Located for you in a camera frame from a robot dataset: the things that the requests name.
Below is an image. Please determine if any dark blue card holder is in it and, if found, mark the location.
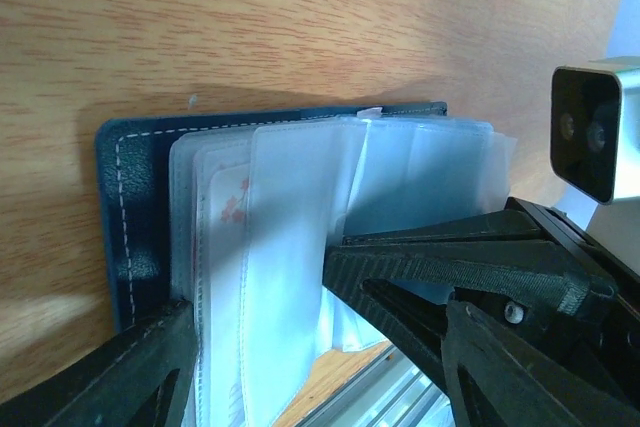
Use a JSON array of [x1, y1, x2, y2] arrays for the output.
[[95, 102, 516, 426]]

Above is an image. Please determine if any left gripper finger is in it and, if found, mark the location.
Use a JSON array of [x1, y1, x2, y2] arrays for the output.
[[1, 301, 195, 426]]

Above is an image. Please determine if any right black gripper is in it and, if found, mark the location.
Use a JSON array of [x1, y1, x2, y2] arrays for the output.
[[323, 197, 639, 426]]

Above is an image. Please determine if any aluminium front rail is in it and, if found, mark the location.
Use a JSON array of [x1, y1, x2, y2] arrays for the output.
[[295, 345, 455, 426]]

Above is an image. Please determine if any white card with blossoms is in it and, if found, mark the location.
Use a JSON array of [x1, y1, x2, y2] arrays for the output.
[[207, 163, 249, 241]]

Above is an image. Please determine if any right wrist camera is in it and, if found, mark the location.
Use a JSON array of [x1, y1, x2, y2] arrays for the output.
[[550, 56, 639, 205]]

